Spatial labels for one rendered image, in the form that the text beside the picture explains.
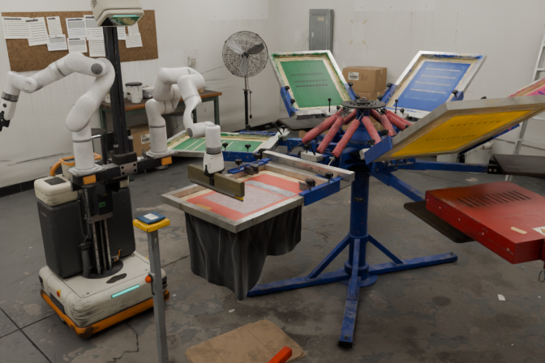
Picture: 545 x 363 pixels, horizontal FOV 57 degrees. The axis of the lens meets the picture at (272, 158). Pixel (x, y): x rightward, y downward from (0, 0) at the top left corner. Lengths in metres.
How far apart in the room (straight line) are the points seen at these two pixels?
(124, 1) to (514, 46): 4.80
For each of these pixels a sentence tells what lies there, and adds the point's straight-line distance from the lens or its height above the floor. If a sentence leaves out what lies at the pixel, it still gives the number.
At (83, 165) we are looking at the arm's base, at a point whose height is 1.17.
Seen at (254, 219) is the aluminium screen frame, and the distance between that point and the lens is 2.35.
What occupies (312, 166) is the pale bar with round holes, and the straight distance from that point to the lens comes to 2.95.
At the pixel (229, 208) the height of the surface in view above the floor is 0.96.
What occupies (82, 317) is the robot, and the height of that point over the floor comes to 0.19.
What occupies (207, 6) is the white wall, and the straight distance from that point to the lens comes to 7.30.
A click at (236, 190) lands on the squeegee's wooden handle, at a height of 1.10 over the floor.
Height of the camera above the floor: 1.92
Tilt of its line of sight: 17 degrees down
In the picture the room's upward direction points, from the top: 1 degrees counter-clockwise
